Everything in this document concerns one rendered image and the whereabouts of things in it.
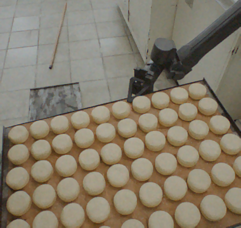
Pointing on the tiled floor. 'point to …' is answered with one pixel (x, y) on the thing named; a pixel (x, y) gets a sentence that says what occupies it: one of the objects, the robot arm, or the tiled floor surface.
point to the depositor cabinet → (148, 13)
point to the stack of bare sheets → (54, 100)
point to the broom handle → (57, 36)
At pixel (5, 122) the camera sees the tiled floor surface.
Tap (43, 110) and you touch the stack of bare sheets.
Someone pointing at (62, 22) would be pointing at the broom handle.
